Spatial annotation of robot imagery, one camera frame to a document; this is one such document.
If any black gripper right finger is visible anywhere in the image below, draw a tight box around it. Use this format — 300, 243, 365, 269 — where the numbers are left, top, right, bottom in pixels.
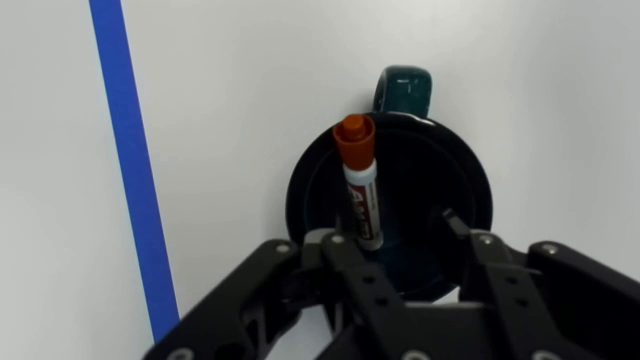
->
432, 206, 640, 360

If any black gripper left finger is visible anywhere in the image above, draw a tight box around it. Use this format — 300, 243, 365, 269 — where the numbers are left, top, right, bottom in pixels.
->
141, 225, 428, 360

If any orange capped white marker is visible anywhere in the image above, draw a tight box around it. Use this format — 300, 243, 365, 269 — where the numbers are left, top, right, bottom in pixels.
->
329, 111, 388, 253

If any dark teal mug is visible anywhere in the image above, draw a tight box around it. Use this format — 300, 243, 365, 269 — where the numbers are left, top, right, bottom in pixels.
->
284, 63, 495, 305

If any blue tape line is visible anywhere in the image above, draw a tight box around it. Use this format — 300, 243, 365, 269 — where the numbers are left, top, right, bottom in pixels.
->
88, 0, 181, 345

